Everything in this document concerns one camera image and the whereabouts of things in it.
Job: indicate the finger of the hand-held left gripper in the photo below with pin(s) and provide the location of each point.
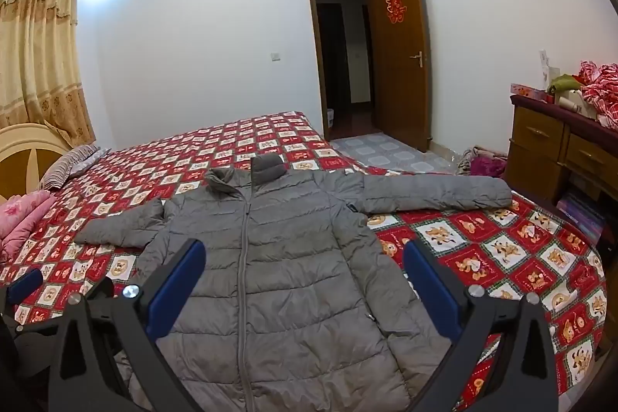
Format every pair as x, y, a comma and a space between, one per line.
24, 285
100, 292

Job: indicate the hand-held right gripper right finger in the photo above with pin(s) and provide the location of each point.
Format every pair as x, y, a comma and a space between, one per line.
432, 291

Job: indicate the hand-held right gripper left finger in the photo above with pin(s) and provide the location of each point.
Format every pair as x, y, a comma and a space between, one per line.
176, 291

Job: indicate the grey puffer jacket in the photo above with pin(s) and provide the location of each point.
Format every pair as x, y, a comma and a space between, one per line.
289, 272

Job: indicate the crumpled clothes pile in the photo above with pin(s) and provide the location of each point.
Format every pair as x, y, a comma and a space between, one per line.
485, 165

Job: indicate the pink blanket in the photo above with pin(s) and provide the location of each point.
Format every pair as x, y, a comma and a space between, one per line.
24, 219

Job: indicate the red printed bed sheet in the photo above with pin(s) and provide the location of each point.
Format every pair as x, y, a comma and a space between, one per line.
483, 238

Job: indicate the striped pillow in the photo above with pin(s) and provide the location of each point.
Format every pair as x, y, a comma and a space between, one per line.
72, 163

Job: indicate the cream wooden headboard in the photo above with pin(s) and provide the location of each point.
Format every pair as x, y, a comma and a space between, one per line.
29, 146

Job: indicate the wooden dresser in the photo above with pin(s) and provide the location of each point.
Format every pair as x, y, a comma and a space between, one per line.
536, 170

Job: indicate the purple box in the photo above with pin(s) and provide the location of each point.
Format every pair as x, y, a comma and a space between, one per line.
582, 214

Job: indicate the wooden dresser drawer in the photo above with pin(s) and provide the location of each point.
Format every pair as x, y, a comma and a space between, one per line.
538, 129
591, 158

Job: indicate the brown wooden door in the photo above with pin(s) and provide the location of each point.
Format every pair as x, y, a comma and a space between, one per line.
400, 79

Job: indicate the flat pink box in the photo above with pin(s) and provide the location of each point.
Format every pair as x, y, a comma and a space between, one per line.
528, 91

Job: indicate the beige patterned curtain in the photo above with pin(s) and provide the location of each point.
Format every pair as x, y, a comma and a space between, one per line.
38, 55

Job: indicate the green cloth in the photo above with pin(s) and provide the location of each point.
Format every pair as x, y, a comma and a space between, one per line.
565, 83

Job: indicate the white paper bag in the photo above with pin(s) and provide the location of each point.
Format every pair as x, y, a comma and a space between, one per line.
545, 64

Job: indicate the red white patterned cloth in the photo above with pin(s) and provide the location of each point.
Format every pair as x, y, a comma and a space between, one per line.
603, 93

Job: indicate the red paper door decoration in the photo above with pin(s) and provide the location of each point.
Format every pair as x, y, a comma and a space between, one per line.
395, 9

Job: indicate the brown door frame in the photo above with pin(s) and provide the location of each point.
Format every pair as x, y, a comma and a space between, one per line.
311, 55

